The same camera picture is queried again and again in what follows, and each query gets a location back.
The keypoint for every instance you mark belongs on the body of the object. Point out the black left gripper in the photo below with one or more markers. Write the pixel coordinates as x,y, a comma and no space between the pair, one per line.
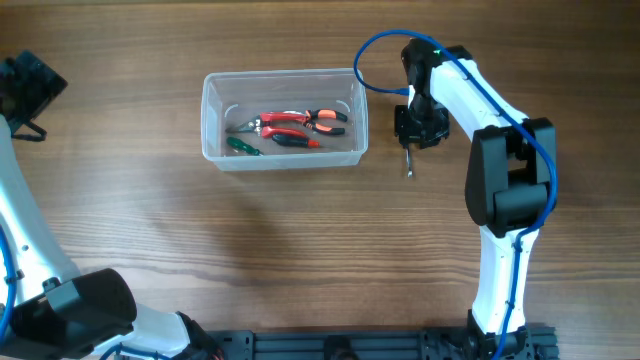
41,83

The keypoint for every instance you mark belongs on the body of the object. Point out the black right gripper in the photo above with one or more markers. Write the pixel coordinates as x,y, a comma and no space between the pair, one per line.
408,134

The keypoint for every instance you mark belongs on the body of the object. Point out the silver hex wrench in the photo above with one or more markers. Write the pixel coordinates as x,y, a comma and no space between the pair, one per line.
409,161

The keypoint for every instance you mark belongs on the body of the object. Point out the orange black needle-nose pliers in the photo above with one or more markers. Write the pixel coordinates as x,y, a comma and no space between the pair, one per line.
322,121

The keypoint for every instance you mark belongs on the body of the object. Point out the black red screwdriver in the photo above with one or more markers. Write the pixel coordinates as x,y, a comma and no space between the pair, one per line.
295,141

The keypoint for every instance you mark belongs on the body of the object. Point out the clear plastic container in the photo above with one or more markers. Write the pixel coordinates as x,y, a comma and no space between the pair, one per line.
232,98

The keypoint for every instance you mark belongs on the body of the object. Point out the red handled pruning shears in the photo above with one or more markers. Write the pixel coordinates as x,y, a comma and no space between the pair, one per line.
268,124

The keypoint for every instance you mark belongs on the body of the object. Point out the green handled screwdriver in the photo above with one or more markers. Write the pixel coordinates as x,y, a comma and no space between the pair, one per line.
241,146

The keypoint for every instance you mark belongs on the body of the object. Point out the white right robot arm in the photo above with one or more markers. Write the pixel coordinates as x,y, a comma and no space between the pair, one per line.
511,184

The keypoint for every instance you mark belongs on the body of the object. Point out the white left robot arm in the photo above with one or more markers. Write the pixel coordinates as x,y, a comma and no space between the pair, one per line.
49,308

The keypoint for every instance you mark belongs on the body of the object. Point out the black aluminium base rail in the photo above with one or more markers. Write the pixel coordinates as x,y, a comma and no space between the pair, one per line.
430,344

